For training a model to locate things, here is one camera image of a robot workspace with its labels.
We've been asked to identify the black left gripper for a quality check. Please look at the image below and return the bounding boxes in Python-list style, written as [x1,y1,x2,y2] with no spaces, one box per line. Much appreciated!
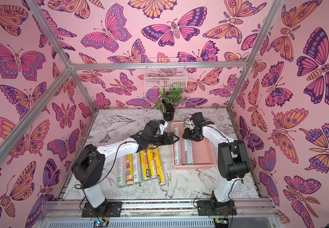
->
[148,133,180,146]

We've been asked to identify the pink plastic basket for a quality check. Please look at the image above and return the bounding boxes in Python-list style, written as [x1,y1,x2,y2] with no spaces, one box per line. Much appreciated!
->
[171,122,217,170]

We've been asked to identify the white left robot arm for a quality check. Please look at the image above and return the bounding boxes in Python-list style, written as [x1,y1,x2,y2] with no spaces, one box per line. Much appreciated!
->
[71,120,180,209]

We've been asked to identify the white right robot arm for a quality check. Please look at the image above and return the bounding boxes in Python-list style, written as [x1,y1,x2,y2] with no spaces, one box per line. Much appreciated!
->
[182,112,251,207]

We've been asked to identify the yellow red wrap roll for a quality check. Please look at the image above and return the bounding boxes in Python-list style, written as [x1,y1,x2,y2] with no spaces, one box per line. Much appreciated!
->
[125,154,134,187]

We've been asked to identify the potted green plant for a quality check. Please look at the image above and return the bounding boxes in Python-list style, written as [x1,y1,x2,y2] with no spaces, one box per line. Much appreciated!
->
[155,88,184,121]

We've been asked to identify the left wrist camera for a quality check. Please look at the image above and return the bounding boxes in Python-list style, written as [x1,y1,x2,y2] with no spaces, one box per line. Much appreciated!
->
[157,120,168,135]

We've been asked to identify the white wire wall basket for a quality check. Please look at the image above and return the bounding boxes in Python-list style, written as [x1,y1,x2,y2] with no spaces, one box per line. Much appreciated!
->
[143,57,188,89]

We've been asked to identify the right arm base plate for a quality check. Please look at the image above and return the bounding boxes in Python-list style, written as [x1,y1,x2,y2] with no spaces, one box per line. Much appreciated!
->
[195,200,237,216]

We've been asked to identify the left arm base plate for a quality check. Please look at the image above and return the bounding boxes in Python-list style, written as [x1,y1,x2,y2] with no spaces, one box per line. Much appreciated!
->
[81,201,123,218]

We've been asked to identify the aluminium frame rail base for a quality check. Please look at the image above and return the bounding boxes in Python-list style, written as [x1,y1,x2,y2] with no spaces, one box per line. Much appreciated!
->
[36,198,283,228]

